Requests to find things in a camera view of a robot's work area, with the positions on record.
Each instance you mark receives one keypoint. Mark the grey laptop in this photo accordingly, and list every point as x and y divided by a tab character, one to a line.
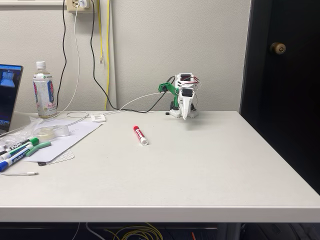
7	95

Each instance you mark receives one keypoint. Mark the black cap Expo marker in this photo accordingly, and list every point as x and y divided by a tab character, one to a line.
22	150

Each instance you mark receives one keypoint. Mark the white charger plug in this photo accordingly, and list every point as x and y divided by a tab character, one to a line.
83	3

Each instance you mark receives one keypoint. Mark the white adapter hub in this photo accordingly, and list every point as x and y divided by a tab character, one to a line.
98	117

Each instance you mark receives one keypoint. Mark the clear plastic drink bottle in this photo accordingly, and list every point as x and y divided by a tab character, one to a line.
44	95

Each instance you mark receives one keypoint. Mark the green cap Expo marker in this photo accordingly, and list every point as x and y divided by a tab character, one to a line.
35	140

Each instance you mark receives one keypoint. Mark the mint green plastic tool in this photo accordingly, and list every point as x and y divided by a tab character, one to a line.
41	145

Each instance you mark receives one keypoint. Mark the beige wall outlet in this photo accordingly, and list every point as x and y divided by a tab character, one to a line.
72	6

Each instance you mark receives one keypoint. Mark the white paper sheet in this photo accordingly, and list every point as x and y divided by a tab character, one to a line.
75	135

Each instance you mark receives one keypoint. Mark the dark door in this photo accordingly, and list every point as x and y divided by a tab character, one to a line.
287	100

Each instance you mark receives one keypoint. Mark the grey table leg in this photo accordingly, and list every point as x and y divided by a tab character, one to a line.
230	231

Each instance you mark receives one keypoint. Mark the white mesh mat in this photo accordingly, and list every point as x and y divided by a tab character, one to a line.
63	157

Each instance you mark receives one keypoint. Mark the clear tape dispenser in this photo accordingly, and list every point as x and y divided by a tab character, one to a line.
50	132

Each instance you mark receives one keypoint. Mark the brass door knob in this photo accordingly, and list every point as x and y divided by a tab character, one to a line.
277	48

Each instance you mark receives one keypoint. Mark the red marker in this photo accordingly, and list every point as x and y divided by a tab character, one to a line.
139	134

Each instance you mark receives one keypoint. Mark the blue cap Expo marker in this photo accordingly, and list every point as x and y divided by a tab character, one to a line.
16	159

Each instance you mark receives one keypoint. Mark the clear plastic bag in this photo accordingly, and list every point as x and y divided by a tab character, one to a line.
32	122

